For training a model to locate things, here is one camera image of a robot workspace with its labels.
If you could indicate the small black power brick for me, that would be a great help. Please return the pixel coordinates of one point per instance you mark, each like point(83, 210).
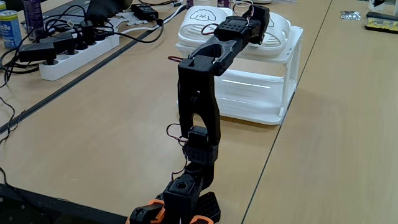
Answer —
point(144, 12)

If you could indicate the white paper cup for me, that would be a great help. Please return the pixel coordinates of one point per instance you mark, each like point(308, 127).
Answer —
point(202, 2)

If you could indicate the white shoe rack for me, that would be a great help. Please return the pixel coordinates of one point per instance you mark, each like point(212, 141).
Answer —
point(248, 93)

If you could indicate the silver foil wrapper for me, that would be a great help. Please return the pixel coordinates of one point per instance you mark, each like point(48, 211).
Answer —
point(350, 15)

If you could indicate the white printed bracket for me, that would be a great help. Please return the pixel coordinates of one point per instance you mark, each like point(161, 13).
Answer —
point(115, 22)
point(133, 18)

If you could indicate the white power strip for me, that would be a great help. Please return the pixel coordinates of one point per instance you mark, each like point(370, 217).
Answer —
point(77, 59)

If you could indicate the blue drink can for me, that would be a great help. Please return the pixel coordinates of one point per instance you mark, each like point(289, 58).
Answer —
point(11, 29)

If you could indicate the dark laptop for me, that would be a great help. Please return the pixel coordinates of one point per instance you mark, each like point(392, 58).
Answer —
point(102, 7)

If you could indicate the tall purple can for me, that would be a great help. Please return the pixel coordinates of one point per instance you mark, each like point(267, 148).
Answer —
point(32, 15)

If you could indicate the black plug-in adapter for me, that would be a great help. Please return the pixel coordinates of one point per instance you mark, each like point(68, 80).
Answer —
point(59, 40)
point(37, 51)

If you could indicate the pale box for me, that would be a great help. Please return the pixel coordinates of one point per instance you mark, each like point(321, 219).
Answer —
point(382, 5)

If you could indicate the black wall plug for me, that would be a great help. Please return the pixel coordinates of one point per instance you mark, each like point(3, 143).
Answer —
point(88, 31)

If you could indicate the purple drink can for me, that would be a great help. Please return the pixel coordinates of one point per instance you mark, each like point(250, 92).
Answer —
point(224, 3)

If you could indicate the white dog print slipper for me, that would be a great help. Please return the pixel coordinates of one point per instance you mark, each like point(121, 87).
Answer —
point(199, 28)
point(280, 34)

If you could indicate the black and yellow case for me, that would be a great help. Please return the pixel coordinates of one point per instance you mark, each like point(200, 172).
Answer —
point(381, 23)

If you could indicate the white flat device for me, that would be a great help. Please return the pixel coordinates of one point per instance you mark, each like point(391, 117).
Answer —
point(264, 1)

